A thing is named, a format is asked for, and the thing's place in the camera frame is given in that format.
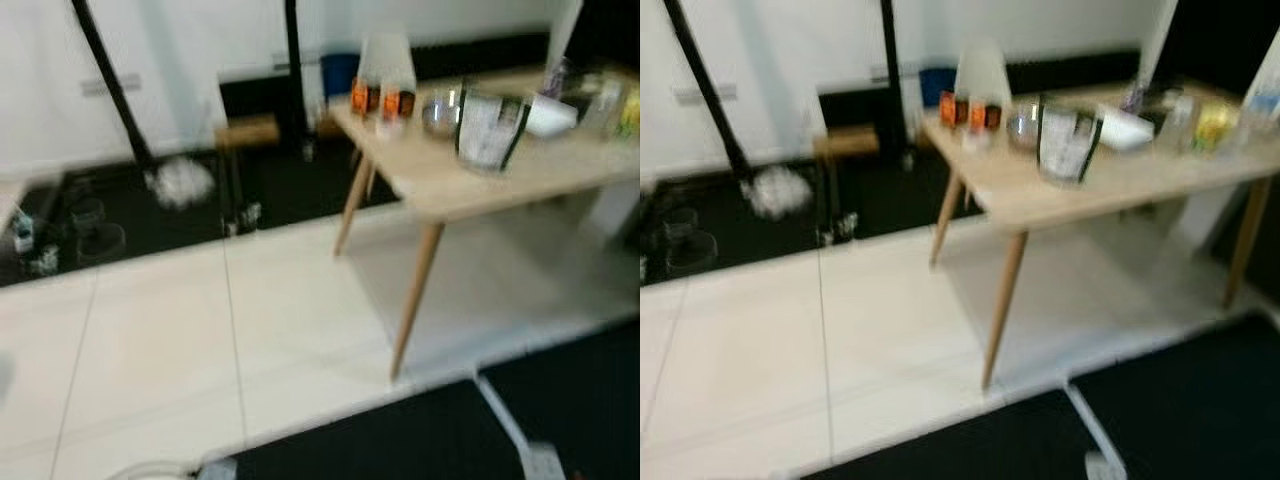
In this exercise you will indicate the yellow green paper cup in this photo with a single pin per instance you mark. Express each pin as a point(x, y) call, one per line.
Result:
point(630, 115)
point(1214, 128)

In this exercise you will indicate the small clear jar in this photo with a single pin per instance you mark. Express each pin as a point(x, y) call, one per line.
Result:
point(1180, 120)
point(605, 105)

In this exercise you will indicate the black rubber mat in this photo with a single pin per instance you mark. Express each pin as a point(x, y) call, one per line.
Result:
point(780, 240)
point(180, 235)

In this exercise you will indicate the white crumpled bundle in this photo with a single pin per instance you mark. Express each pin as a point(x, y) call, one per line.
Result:
point(777, 192)
point(182, 182)

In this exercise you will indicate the light wooden table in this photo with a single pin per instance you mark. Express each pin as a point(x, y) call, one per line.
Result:
point(500, 185)
point(1130, 190)

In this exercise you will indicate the white tray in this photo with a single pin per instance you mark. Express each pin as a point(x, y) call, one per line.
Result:
point(1125, 128)
point(550, 115)

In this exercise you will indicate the black stand pole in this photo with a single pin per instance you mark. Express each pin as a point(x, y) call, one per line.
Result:
point(295, 70)
point(705, 90)
point(110, 90)
point(890, 80)

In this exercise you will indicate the black floor mat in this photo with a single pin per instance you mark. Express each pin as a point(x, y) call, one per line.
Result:
point(580, 400)
point(380, 440)
point(960, 450)
point(1190, 410)

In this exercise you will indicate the purple drink can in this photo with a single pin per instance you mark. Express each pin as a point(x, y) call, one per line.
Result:
point(558, 80)
point(1133, 97)

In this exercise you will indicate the green snack pouch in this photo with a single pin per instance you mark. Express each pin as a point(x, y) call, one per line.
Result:
point(1068, 142)
point(490, 130)

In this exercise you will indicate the wooden stool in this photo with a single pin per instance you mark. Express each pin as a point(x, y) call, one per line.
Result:
point(247, 130)
point(847, 142)

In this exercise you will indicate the steel bowl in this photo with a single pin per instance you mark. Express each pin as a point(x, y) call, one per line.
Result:
point(1022, 125)
point(440, 115)

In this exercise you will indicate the black foam panel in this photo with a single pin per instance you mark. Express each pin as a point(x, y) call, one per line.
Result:
point(1075, 70)
point(480, 55)

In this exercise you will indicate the orange black device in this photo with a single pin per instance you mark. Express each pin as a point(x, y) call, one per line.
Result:
point(383, 100)
point(970, 110)

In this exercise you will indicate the blue bin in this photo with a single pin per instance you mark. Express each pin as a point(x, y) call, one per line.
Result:
point(937, 85)
point(340, 72)

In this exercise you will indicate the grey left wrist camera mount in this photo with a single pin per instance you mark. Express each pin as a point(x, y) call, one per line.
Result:
point(215, 470)

